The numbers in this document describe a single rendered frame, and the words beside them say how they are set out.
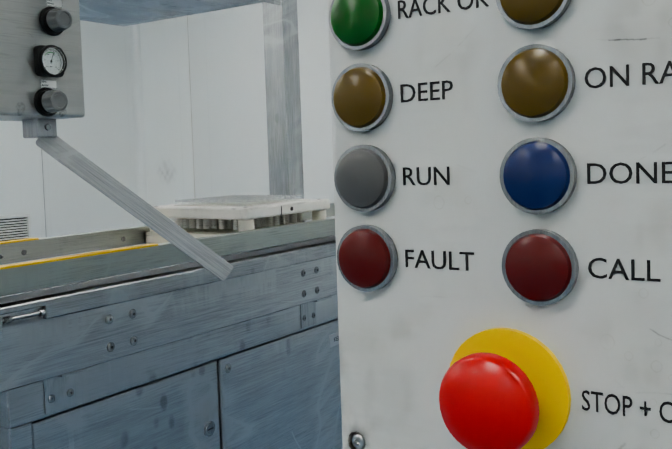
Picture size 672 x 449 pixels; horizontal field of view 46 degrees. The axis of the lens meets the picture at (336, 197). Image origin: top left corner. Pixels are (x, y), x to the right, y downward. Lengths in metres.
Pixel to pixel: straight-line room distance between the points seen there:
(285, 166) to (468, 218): 1.52
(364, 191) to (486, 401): 0.10
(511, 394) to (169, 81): 6.55
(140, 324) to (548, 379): 0.86
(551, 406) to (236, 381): 1.08
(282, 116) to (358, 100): 1.50
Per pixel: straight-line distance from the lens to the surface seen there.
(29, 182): 6.69
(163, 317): 1.17
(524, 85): 0.32
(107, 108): 7.03
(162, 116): 6.89
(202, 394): 1.32
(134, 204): 1.06
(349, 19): 0.36
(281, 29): 1.87
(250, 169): 5.98
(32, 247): 1.35
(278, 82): 1.86
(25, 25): 0.99
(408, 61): 0.35
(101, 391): 1.17
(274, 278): 1.35
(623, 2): 0.32
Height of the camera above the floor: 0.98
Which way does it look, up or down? 3 degrees down
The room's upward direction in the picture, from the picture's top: 2 degrees counter-clockwise
